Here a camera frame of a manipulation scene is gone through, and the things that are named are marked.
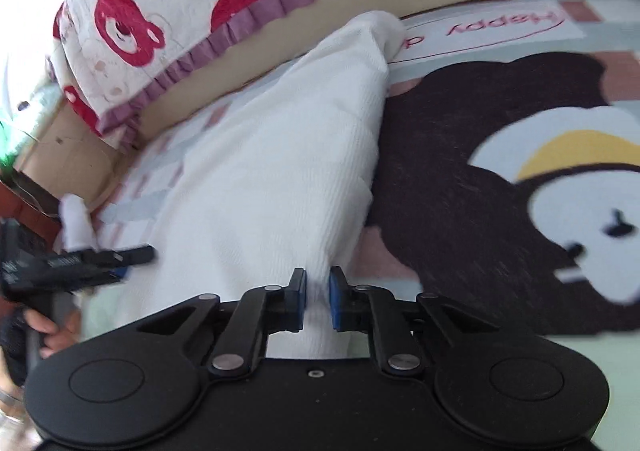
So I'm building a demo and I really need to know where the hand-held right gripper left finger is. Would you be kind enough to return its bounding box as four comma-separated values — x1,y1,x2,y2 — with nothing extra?
137,267,308,377

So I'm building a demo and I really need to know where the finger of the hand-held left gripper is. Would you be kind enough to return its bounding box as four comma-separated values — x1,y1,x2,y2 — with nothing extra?
60,265,130,293
82,244,156,268

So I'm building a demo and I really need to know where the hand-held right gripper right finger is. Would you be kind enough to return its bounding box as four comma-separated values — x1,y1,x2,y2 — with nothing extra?
327,265,493,374

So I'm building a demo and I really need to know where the white knit garment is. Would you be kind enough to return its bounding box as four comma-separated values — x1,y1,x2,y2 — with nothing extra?
80,11,408,362

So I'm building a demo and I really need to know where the person's left hand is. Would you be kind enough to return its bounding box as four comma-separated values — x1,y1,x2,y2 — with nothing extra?
0,306,83,386

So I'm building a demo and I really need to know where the person's white socked foot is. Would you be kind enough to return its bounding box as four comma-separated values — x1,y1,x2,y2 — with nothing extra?
59,195,98,252

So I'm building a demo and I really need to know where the cardboard box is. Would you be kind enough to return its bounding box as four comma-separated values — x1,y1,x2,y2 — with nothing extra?
15,101,131,219

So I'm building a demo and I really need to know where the bear print floor mat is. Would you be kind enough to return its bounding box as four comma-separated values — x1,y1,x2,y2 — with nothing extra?
80,0,640,432

